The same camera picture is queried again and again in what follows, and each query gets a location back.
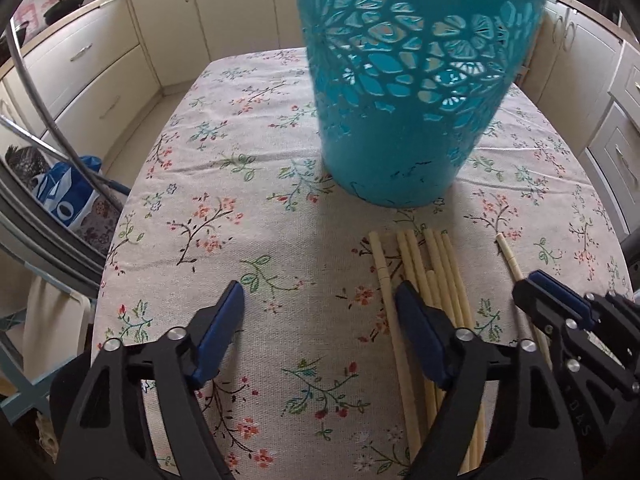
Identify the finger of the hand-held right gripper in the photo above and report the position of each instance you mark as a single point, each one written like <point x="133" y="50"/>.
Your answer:
<point x="565" y="297"/>

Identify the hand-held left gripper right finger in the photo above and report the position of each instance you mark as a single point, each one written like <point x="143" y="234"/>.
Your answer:
<point x="422" y="340"/>

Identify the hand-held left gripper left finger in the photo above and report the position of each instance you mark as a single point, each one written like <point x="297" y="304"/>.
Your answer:
<point x="220" y="330"/>

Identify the pile of bamboo chopsticks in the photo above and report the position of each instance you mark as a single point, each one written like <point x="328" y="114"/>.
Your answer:
<point x="450" y="290"/>

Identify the single bamboo chopstick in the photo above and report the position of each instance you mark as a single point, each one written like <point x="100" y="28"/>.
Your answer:
<point x="507" y="255"/>

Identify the teal perforated plastic basket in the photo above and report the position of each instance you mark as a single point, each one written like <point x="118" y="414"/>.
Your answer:
<point x="400" y="160"/>

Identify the floral tablecloth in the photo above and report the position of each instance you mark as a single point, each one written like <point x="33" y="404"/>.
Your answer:
<point x="250" y="185"/>

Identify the blue plastic bag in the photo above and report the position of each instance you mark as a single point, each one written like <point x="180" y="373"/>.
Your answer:
<point x="65" y="195"/>

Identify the cream drawer cabinet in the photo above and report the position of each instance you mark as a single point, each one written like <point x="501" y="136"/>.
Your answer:
<point x="85" y="60"/>

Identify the cream door cabinet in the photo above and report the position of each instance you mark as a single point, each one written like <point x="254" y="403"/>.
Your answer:
<point x="225" y="10"/>

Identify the black pot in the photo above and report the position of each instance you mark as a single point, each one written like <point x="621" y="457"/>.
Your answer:
<point x="17" y="32"/>

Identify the black wok with lid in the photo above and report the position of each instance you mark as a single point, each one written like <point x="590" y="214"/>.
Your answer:
<point x="65" y="5"/>

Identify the dark metal frame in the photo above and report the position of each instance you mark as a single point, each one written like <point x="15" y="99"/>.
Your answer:
<point x="40" y="240"/>

